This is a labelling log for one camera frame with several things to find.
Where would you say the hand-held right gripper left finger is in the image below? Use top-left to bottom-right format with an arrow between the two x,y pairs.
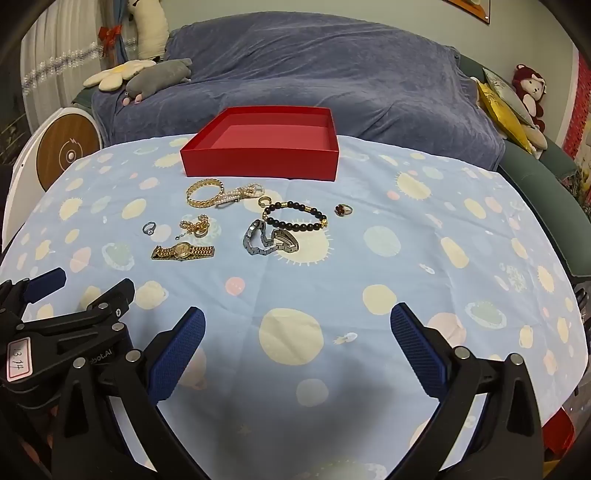
51,305 -> 218,480

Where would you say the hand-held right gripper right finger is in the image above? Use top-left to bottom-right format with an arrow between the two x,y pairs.
390,303 -> 544,480

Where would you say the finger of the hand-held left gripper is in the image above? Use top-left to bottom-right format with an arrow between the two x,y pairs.
0,267 -> 66,324
18,278 -> 136,337

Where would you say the gold watch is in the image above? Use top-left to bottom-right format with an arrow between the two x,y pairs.
151,242 -> 216,261

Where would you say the gold link bracelet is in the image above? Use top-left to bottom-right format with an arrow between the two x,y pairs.
186,180 -> 226,208

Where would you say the dark clip jewellery piece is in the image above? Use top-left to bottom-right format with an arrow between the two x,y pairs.
243,220 -> 300,256

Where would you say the pearl bracelet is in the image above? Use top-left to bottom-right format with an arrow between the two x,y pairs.
216,183 -> 265,209

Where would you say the black bead bracelet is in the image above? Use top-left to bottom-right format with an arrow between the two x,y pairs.
262,200 -> 329,232

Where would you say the red cardboard box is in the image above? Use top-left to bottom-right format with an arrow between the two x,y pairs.
180,106 -> 340,182

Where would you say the blue planet print tablecloth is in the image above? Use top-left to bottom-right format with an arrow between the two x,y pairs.
0,131 -> 587,480

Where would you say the round white wood-faced device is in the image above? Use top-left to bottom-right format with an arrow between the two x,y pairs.
2,106 -> 101,245

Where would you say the red item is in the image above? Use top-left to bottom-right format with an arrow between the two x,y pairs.
545,408 -> 575,457

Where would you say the flower shaped cushion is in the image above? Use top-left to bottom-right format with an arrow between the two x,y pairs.
83,59 -> 158,92

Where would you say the silver bead garland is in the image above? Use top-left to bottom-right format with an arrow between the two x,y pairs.
21,44 -> 105,95

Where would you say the grey plush toy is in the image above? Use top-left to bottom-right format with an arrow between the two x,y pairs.
124,58 -> 194,104

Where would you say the floral cushion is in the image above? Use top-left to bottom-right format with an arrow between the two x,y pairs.
561,168 -> 591,208

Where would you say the beige plush cushion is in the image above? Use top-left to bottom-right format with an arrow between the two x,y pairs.
526,124 -> 549,151

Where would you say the white curtain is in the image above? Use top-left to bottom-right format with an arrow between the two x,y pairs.
21,0 -> 116,134

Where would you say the yellow cushion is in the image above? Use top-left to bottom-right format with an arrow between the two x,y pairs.
477,80 -> 534,153

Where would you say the cream plush toy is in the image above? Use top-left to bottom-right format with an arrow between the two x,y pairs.
127,0 -> 171,61

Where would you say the grey patterned cushion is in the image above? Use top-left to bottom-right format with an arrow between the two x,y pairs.
482,68 -> 536,127

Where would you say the red monkey plush toy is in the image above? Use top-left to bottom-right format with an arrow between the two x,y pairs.
512,64 -> 548,132

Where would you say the blue blanket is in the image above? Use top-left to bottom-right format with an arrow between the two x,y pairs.
91,11 -> 506,171

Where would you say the red lattice wall hanging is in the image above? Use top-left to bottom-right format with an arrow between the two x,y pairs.
563,51 -> 591,162

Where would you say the wall poster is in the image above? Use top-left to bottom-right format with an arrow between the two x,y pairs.
443,0 -> 491,24

